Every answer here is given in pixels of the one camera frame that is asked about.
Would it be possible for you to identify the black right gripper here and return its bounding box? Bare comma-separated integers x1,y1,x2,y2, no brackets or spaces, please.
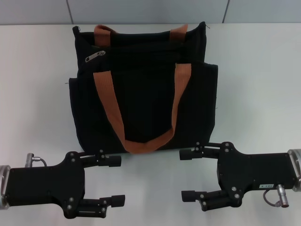
179,141,296,211

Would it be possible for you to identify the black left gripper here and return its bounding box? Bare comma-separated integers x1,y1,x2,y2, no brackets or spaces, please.
4,149,126,218

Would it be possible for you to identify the black food bag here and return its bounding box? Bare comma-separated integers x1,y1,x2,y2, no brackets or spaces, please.
68,21,219,155

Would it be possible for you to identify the silver zipper pull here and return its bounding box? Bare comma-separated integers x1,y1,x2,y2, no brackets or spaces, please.
84,49,106,64

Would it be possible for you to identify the right gripper cable with connector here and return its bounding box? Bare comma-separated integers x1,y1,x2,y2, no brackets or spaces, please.
262,185,291,208

